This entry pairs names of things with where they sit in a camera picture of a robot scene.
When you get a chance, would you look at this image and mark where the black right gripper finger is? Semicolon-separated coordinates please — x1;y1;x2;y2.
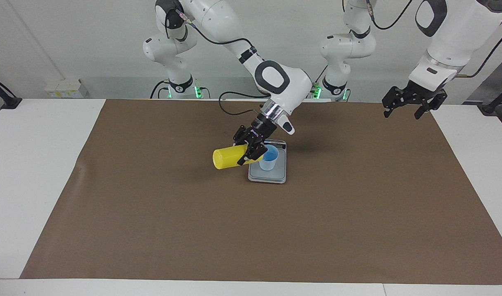
233;127;252;147
238;141;267;166

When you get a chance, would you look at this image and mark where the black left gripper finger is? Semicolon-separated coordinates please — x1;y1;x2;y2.
415;91;448;120
382;87;404;118

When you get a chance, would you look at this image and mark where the light blue plastic cup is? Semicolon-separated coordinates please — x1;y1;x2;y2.
259;145;279;171

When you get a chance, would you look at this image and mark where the yellow squeeze bottle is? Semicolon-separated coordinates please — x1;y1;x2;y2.
213;143;265;170

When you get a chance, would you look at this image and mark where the silver digital kitchen scale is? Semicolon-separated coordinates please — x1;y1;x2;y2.
248;139;287;184

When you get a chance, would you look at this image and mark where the brown table mat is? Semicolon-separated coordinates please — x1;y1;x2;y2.
20;99;502;285

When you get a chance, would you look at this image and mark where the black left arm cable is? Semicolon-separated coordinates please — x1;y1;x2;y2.
366;0;502;79

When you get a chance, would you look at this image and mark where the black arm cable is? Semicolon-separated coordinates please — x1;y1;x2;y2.
366;0;502;79
165;8;272;118

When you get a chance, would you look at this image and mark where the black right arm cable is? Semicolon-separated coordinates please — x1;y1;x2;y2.
165;8;272;118

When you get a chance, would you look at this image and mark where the black clamp mount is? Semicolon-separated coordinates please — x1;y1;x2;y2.
0;73;22;109
477;82;502;114

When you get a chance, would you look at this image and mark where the white wall socket box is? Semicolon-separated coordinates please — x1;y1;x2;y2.
44;79;84;98

